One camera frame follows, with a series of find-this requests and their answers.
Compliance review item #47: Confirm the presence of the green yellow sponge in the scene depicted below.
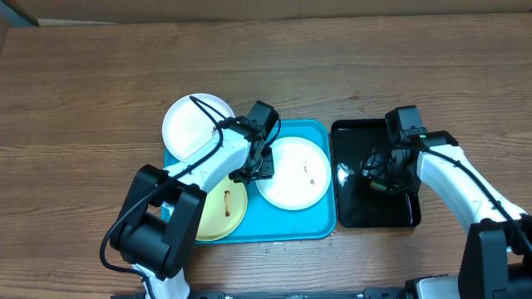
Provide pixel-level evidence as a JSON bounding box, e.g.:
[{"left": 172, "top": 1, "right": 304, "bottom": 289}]
[{"left": 369, "top": 180, "right": 388, "bottom": 192}]

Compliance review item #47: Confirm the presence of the white plate with blue speck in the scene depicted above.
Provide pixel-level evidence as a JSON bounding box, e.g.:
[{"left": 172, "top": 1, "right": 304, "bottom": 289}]
[{"left": 256, "top": 137, "right": 332, "bottom": 211}]

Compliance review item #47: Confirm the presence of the yellow plate with sauce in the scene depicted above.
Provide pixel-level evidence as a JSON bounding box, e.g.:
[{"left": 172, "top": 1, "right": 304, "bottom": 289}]
[{"left": 195, "top": 177, "right": 248, "bottom": 242}]

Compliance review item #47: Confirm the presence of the white plate with sauce streak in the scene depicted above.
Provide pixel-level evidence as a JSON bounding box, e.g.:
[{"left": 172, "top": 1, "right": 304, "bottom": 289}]
[{"left": 162, "top": 93, "right": 234, "bottom": 166}]

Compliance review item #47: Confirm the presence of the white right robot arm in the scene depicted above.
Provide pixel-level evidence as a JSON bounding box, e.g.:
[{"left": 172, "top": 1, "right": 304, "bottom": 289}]
[{"left": 361, "top": 130, "right": 531, "bottom": 298}]

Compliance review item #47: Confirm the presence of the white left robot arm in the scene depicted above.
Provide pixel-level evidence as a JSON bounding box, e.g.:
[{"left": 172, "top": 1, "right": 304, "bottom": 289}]
[{"left": 100, "top": 120, "right": 280, "bottom": 298}]

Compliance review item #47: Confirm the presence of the black plastic tray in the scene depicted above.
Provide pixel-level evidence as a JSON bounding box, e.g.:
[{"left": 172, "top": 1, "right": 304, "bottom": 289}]
[{"left": 331, "top": 119, "right": 421, "bottom": 228}]

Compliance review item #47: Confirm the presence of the teal plastic tray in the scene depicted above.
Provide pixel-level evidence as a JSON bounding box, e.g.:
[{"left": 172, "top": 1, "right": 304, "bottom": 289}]
[{"left": 160, "top": 119, "right": 337, "bottom": 245}]

